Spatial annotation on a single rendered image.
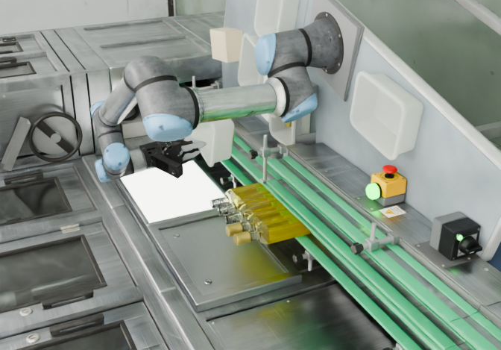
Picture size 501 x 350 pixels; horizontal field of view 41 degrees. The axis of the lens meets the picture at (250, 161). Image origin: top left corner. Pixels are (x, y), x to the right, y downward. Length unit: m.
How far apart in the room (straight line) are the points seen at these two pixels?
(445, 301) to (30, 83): 1.80
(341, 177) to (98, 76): 1.20
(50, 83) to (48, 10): 2.81
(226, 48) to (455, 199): 1.27
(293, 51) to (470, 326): 0.91
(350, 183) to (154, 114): 0.62
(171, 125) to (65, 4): 3.92
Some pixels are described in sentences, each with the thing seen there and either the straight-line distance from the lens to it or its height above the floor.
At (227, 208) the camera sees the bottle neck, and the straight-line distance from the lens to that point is 2.13.
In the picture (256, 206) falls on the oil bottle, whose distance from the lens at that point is 2.10.
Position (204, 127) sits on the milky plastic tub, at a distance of 2.32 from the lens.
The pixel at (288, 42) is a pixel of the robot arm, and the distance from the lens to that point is 1.99.
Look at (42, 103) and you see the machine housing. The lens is 2.81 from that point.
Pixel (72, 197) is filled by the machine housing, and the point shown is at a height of 1.49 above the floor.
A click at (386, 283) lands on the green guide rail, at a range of 1.74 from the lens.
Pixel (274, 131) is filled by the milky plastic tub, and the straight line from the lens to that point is 2.38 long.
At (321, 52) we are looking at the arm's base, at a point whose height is 0.83.
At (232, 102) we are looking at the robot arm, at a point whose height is 1.15.
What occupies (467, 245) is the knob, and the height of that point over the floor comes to 0.81.
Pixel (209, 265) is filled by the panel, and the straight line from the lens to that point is 2.11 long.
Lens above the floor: 1.84
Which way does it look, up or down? 23 degrees down
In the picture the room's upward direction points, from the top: 101 degrees counter-clockwise
